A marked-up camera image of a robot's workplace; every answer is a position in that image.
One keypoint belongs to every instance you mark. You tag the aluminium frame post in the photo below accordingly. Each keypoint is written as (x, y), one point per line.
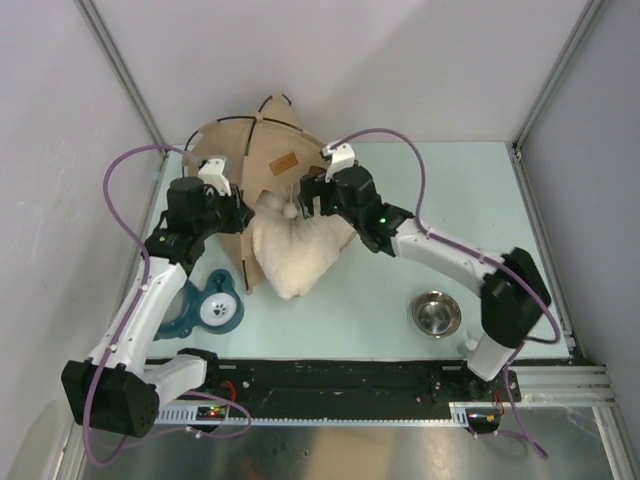
(570, 49)
(114, 58)

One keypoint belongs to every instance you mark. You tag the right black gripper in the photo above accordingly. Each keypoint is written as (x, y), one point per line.
(311, 186)

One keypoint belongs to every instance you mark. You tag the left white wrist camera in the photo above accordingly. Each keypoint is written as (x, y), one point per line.
(212, 172)

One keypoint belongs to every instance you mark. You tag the white paw print bowl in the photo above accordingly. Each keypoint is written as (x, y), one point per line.
(218, 309)

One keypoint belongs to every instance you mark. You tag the left aluminium frame post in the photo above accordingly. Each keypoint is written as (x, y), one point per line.
(114, 58)

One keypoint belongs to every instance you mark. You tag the cream fluffy cushion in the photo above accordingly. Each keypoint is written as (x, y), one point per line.
(295, 253)

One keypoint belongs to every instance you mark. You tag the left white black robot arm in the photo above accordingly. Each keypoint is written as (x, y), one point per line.
(112, 390)

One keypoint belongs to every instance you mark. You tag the right aluminium frame post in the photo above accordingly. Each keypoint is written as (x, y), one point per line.
(570, 49)

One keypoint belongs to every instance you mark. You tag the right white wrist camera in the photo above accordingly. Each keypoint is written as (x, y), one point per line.
(337, 156)

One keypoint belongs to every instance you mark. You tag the teal double bowl stand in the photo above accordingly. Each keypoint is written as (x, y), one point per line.
(183, 316)

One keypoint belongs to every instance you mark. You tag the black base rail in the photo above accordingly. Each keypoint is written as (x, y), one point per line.
(332, 390)

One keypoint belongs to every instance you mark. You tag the steel pet bowl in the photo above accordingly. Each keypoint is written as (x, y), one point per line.
(436, 314)

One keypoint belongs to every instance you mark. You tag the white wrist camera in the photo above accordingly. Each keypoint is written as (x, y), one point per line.
(337, 156)
(212, 172)

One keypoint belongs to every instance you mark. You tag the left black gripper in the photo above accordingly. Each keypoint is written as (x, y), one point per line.
(240, 213)

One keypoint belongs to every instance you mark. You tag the clear plastic water bottle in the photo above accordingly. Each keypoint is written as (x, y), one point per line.
(471, 340)

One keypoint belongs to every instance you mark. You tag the white slotted cable duct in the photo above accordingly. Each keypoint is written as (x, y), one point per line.
(205, 414)

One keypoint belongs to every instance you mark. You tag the beige fabric pet tent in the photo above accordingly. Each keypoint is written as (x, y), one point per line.
(224, 137)

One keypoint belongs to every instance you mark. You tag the black tent pole front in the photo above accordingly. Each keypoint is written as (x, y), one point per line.
(269, 152)

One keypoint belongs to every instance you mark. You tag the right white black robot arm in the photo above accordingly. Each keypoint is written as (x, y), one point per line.
(512, 293)

